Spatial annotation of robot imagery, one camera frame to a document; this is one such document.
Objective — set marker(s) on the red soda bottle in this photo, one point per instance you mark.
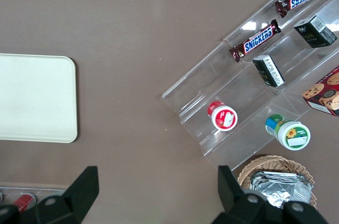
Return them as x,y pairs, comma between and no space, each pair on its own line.
23,201

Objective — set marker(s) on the green lidded snack jar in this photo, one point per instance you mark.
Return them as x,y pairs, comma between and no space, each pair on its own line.
294,135

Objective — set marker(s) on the clear acrylic stepped stand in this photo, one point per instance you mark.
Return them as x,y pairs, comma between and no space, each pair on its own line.
201,81

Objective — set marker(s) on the light wicker basket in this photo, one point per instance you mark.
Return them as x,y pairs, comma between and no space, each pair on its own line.
267,163

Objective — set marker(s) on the clear acrylic bottle rack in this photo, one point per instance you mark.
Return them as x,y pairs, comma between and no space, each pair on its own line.
39,191

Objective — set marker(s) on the small dark green box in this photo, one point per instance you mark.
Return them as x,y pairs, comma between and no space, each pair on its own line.
315,32
268,71

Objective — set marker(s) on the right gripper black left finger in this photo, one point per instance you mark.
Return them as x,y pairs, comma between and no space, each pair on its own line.
79,197

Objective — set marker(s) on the cream rectangular tray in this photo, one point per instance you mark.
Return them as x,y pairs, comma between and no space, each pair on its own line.
37,97

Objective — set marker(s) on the silver foil wrapped pack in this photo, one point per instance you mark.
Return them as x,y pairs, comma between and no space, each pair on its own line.
280,192
278,175

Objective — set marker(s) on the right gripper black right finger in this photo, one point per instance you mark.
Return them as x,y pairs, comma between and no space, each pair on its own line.
230,195

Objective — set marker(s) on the red chocolate chip cookie box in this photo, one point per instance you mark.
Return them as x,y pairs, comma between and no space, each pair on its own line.
325,94

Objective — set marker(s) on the red lidded snack jar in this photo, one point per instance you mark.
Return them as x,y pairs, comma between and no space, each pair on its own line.
223,119

